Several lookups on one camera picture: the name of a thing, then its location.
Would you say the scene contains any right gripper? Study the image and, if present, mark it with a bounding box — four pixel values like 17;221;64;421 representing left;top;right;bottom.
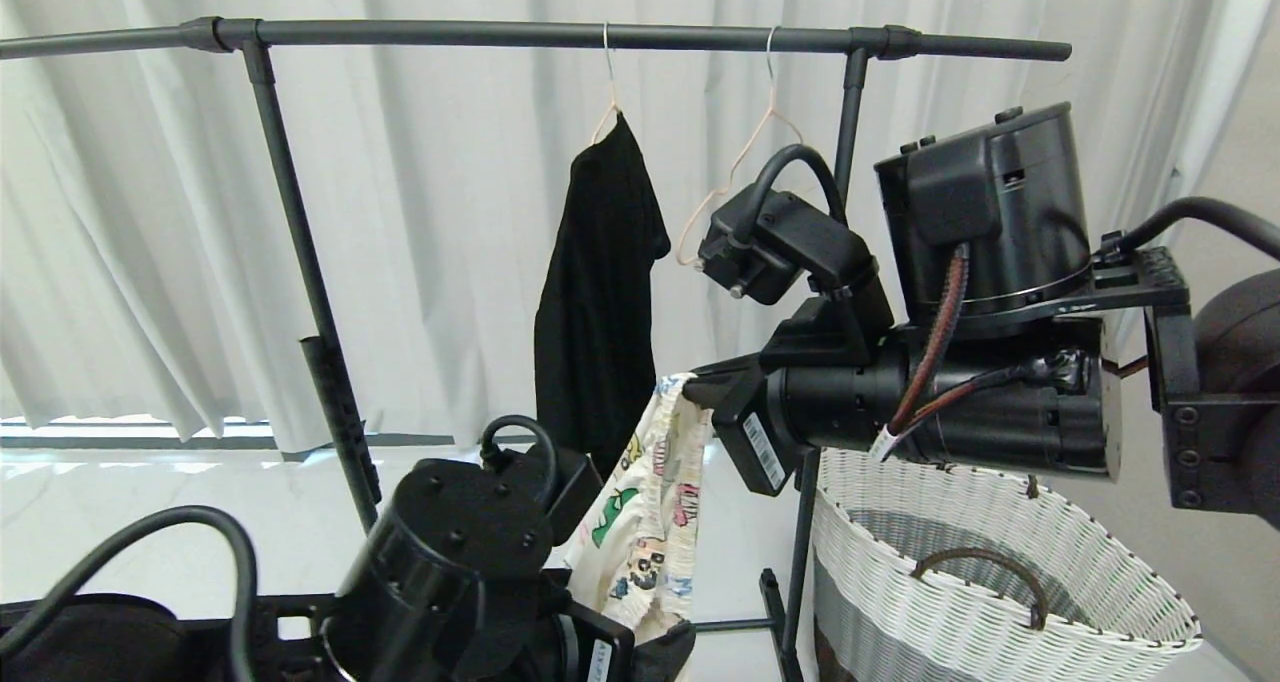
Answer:
712;320;1124;498

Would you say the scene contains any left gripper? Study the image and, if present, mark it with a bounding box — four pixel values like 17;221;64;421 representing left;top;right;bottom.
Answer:
545;600;637;682

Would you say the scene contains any cream printed garment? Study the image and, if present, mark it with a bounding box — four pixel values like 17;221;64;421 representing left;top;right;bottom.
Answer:
565;372;717;655

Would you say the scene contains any black garment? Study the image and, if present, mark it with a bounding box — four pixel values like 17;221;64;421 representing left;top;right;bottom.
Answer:
533;112;673;480

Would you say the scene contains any pink clothes hanger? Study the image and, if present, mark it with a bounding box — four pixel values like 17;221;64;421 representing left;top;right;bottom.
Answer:
590;22;625;148
676;27;807;268

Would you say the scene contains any white laundry basket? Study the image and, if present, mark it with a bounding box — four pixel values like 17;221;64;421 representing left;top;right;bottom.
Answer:
810;447;1203;682

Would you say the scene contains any black clothes rack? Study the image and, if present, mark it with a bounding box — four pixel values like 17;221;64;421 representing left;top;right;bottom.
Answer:
0;15;1073;682

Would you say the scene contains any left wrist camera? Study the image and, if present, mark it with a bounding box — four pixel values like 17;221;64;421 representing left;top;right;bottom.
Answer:
480;447;604;548

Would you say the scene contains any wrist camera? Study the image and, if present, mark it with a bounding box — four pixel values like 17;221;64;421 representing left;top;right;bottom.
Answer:
480;447;604;548
697;182;896;365

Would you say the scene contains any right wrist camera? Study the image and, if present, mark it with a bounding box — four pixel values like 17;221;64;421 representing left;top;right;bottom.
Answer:
697;182;896;365

